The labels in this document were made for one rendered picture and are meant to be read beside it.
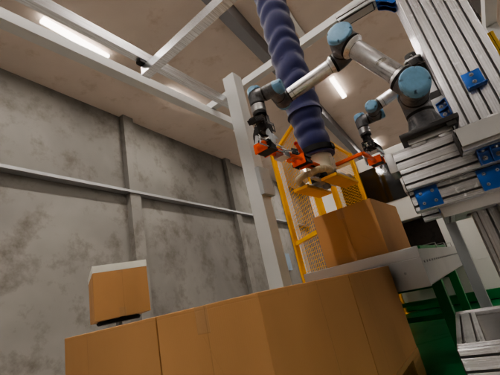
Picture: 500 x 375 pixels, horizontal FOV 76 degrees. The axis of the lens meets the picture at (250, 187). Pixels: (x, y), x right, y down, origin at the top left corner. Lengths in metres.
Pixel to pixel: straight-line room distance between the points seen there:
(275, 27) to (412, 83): 1.33
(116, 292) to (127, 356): 1.58
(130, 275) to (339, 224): 1.67
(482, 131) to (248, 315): 1.03
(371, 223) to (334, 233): 0.24
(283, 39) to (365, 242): 1.47
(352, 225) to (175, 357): 1.39
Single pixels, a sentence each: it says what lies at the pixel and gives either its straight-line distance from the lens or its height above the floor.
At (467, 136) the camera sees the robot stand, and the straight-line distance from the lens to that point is 1.41.
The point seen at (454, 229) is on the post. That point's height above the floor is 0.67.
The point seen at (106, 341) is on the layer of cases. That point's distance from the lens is 1.33.
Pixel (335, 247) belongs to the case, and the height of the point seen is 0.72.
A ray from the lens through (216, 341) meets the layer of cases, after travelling 0.91.
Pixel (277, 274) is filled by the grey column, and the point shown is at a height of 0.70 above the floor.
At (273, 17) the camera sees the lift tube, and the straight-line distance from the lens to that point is 2.60.
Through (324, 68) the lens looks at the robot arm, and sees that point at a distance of 1.78.
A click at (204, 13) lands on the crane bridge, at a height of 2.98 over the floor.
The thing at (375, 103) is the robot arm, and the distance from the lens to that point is 2.19.
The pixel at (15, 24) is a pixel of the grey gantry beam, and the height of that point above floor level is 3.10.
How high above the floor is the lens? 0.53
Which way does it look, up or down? 19 degrees up
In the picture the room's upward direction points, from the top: 13 degrees counter-clockwise
